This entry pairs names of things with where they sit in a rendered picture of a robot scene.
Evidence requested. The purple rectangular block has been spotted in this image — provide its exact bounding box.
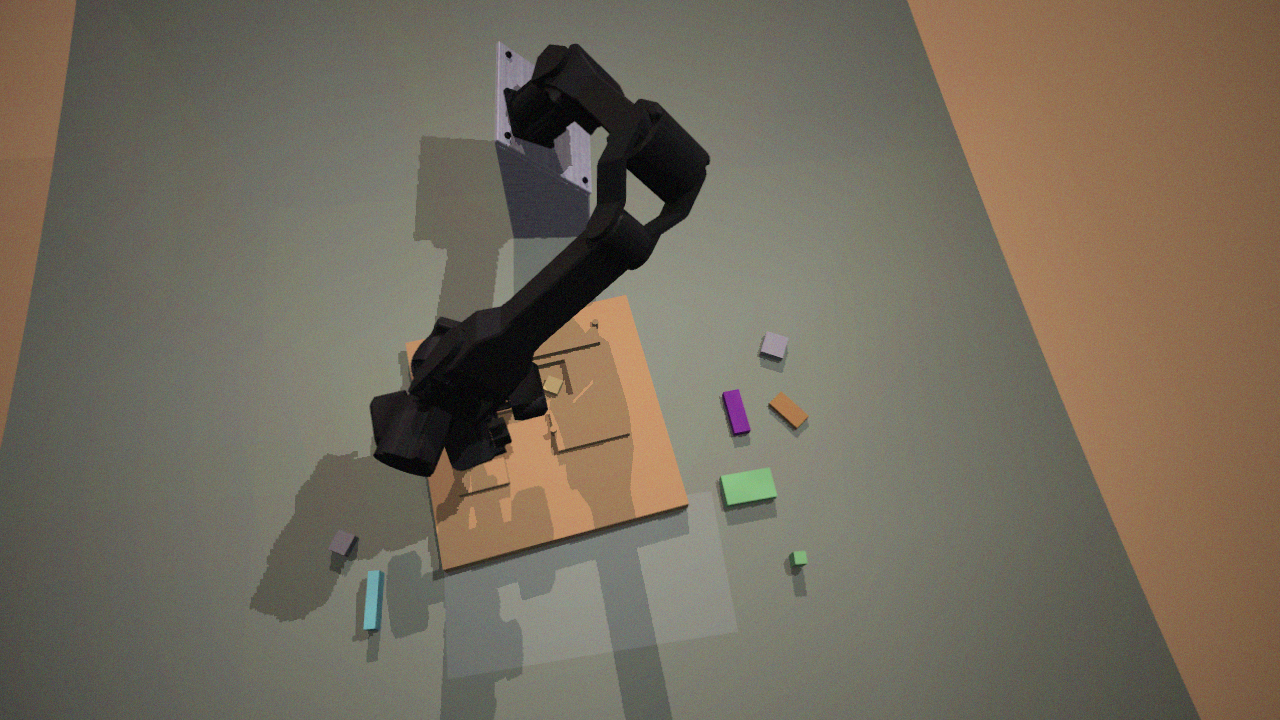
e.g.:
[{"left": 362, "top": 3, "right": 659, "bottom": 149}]
[{"left": 722, "top": 389, "right": 750, "bottom": 436}]

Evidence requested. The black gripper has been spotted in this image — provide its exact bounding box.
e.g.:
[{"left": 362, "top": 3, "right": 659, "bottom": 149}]
[{"left": 369, "top": 363, "right": 548, "bottom": 447}]

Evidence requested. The light blue rectangular bar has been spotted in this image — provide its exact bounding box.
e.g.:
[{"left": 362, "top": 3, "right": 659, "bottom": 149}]
[{"left": 364, "top": 570, "right": 384, "bottom": 632}]

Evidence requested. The orange rectangular block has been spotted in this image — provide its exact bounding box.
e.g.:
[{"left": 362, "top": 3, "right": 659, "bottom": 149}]
[{"left": 768, "top": 392, "right": 809, "bottom": 429}]

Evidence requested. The orange square puzzle board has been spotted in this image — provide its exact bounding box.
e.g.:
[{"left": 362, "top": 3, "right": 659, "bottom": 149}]
[{"left": 428, "top": 295, "right": 689, "bottom": 573}]

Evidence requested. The green rectangular block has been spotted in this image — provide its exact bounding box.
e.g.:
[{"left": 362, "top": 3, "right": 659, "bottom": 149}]
[{"left": 719, "top": 468, "right": 778, "bottom": 509}]

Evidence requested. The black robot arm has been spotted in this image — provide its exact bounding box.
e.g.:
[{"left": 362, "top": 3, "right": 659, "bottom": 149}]
[{"left": 372, "top": 44, "right": 710, "bottom": 477}]

